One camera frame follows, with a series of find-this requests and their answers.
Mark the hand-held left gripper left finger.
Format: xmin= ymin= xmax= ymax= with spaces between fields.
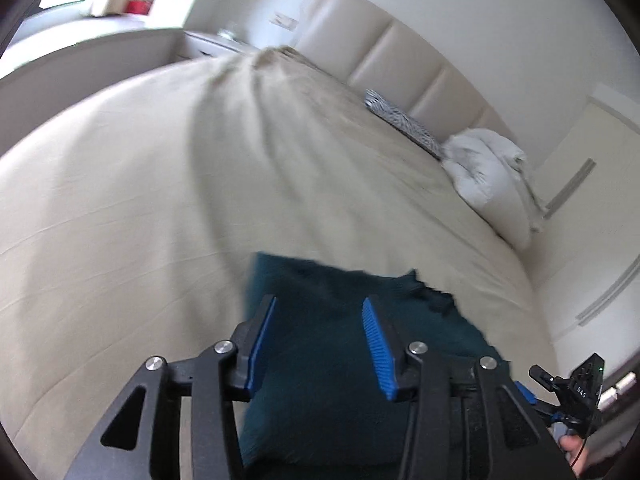
xmin=65 ymin=294 xmax=277 ymax=480

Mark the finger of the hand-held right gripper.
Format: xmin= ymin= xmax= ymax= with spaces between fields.
xmin=529 ymin=366 xmax=568 ymax=400

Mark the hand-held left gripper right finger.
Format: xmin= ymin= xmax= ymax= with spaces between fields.
xmin=361 ymin=296 xmax=576 ymax=480

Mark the dark green sweater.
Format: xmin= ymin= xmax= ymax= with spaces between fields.
xmin=239 ymin=252 xmax=507 ymax=480

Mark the person's right hand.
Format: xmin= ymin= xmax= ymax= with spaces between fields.
xmin=557 ymin=434 xmax=593 ymax=477

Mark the white wardrobe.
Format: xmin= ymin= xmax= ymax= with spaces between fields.
xmin=525 ymin=82 xmax=640 ymax=411

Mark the bed with beige sheet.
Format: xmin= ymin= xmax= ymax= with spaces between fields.
xmin=0 ymin=46 xmax=561 ymax=480

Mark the white pillow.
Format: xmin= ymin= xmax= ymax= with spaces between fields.
xmin=457 ymin=170 xmax=535 ymax=252

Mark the white folded duvet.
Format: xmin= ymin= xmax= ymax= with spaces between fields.
xmin=441 ymin=128 xmax=530 ymax=201

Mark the zebra print pillow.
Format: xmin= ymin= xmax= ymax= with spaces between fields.
xmin=364 ymin=89 xmax=446 ymax=159

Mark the beige padded headboard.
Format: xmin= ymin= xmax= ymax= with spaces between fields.
xmin=295 ymin=0 xmax=521 ymax=147

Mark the white nightstand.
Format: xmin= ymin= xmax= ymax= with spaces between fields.
xmin=179 ymin=30 xmax=261 ymax=61

